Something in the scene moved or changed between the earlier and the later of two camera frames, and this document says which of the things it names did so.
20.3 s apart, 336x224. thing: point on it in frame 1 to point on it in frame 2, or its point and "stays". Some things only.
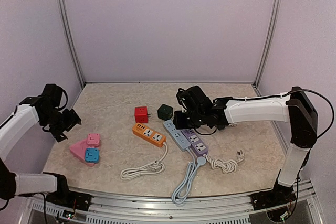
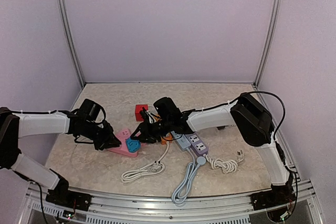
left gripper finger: [74, 118] to [112, 141]
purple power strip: [198, 147] stays
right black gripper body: [182, 118] to [151, 129]
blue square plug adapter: [92, 155] to [133, 145]
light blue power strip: [177, 136] stays
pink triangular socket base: [79, 149] to [124, 149]
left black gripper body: [58, 120] to [98, 135]
